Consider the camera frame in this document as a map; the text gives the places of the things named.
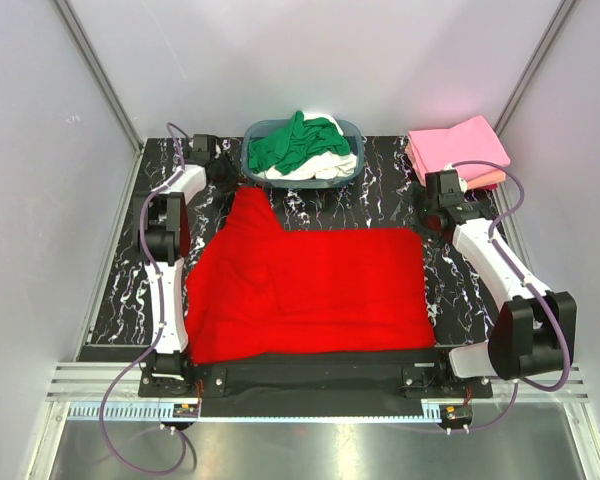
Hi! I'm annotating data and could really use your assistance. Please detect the red t-shirt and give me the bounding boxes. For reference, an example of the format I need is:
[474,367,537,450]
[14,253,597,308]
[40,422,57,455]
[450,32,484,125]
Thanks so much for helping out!
[186,187,436,364]

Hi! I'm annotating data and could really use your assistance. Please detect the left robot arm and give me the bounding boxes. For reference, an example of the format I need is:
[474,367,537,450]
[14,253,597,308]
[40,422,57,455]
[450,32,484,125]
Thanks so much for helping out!
[133,134,238,396]

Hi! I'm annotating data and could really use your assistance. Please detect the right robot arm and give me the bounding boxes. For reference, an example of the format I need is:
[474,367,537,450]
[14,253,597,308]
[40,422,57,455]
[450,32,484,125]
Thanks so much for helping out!
[418,166,577,397]

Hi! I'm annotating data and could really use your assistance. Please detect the folded crimson t-shirt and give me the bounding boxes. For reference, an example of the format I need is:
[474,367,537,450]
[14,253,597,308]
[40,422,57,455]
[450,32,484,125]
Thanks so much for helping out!
[475,184,498,191]

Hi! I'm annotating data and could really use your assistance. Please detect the folded salmon t-shirt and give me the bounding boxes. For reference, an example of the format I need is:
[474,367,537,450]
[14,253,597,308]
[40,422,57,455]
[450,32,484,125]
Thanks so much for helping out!
[405,145,506,190]

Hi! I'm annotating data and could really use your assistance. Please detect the folded pink t-shirt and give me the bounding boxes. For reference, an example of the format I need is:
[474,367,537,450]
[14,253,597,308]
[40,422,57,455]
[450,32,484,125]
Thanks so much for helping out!
[406,115,511,176]

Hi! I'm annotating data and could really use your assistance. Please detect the green t-shirt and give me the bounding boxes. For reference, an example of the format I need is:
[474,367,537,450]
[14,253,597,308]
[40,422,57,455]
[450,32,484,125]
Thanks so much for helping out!
[247,110,353,176]

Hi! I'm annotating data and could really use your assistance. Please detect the white t-shirt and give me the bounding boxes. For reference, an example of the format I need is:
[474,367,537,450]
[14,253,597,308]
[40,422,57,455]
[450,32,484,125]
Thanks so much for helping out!
[249,108,358,182]

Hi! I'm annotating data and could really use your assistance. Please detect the teal plastic basket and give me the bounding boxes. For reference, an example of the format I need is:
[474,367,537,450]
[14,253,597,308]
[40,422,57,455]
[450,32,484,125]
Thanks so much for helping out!
[240,119,365,190]

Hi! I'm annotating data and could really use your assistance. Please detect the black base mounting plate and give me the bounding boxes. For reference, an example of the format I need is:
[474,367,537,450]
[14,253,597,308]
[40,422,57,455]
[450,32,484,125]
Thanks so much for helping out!
[139,348,493,400]

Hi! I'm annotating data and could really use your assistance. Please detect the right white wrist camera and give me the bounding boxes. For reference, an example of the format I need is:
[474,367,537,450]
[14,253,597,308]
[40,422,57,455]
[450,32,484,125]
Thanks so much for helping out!
[444,164,468,193]

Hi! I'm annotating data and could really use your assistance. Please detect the aluminium frame rail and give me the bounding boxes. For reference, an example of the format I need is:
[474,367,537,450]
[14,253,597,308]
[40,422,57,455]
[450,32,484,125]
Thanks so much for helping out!
[45,361,592,404]

